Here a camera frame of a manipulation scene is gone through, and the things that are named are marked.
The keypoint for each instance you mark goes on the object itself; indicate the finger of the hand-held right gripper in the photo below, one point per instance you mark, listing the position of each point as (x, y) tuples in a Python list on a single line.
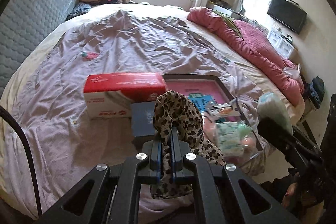
[(278, 132)]

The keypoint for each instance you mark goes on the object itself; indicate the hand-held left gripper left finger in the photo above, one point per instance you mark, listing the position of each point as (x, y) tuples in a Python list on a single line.
[(158, 158)]

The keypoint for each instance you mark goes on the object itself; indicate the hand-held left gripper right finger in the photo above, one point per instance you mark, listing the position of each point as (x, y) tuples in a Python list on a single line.
[(174, 158)]

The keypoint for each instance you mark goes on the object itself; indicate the green plush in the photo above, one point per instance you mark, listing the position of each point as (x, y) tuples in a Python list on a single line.
[(273, 108)]

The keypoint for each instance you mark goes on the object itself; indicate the leopard print cloth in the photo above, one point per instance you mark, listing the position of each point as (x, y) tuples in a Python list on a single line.
[(178, 111)]

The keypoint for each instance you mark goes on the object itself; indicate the person's right hand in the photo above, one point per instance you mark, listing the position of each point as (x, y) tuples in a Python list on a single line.
[(291, 192)]

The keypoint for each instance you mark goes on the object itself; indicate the dark blue bundle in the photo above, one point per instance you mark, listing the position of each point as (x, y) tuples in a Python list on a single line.
[(316, 90)]

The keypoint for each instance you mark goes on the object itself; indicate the dark blue box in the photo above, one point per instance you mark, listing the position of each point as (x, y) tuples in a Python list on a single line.
[(143, 119)]

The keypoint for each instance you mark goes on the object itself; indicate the beige snack packet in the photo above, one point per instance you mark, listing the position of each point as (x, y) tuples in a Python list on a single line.
[(223, 108)]

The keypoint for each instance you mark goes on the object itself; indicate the red and white box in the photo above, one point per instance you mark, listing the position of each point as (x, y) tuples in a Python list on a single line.
[(118, 82)]

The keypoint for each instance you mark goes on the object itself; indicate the white drawer cabinet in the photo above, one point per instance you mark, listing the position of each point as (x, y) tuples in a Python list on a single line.
[(281, 45)]

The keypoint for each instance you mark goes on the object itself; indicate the pink quilt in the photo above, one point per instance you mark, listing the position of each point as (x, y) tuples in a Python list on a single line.
[(252, 40)]

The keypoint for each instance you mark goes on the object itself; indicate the black flat television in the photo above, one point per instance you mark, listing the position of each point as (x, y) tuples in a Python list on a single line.
[(287, 12)]

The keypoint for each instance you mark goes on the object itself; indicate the lilac bed cover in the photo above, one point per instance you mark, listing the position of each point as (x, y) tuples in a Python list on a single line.
[(118, 37)]

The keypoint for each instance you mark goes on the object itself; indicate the white standing fan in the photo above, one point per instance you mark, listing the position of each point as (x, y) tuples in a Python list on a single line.
[(237, 1)]

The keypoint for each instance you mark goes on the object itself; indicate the dark patterned pillow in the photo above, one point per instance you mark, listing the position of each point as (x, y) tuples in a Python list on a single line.
[(78, 10)]

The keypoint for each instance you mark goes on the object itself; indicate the grey quilted headboard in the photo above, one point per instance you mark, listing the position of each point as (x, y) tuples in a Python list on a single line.
[(34, 16)]

